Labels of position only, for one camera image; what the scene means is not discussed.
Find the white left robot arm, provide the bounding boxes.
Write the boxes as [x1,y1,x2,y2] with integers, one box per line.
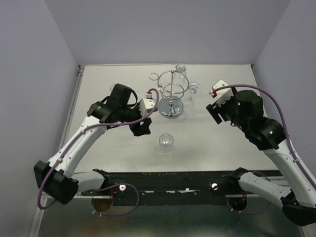
[34,83,159,209]

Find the clear wine glass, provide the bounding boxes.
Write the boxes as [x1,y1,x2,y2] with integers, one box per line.
[174,64,187,86]
[158,133,174,155]
[185,82,202,104]

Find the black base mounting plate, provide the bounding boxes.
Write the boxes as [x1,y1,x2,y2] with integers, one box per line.
[81,171,246,206]

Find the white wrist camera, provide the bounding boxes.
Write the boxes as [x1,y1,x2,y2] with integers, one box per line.
[139,98,156,117]
[210,79,234,107]

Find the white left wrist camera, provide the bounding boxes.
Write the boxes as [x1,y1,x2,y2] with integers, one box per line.
[139,98,156,117]

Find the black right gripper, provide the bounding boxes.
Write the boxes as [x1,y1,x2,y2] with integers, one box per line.
[205,84,248,131]

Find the chrome wine glass rack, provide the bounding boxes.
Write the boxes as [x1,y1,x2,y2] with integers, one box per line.
[149,70,190,119]

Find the left aluminium frame rail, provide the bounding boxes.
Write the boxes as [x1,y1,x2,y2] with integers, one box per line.
[58,65,85,150]

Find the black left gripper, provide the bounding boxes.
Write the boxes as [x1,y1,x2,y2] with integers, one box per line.
[118,102,151,136]

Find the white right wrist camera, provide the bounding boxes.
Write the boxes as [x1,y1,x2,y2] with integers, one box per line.
[210,79,234,107]

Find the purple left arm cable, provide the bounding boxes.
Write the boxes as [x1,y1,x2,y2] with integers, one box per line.
[37,88,159,218]

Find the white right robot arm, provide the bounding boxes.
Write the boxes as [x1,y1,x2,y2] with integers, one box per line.
[206,88,316,226]

